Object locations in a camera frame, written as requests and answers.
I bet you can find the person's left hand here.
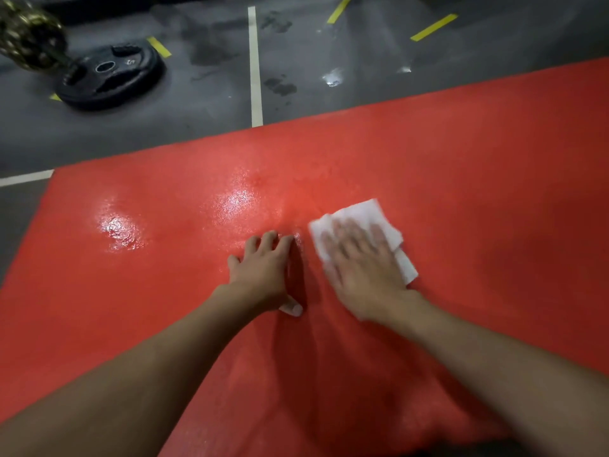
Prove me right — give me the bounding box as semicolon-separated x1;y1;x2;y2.
226;230;305;319

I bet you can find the person's right hand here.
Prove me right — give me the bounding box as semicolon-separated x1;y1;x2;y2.
319;218;425;325

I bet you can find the white wet wipe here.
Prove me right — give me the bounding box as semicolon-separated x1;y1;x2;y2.
308;198;420;286

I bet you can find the red mat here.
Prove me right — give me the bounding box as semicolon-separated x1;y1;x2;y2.
0;56;609;457

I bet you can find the person's left forearm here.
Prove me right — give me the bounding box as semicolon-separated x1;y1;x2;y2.
0;285;260;457

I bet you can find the person's right forearm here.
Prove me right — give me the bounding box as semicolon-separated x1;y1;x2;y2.
392;295;609;457

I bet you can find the black weight plate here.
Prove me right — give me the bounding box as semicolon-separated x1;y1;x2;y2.
55;39;167;112

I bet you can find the gold black dumbbell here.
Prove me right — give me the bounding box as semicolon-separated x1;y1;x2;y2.
0;0;81;76

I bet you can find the black gym machine frame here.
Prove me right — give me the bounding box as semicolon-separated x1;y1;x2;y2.
41;0;229;25

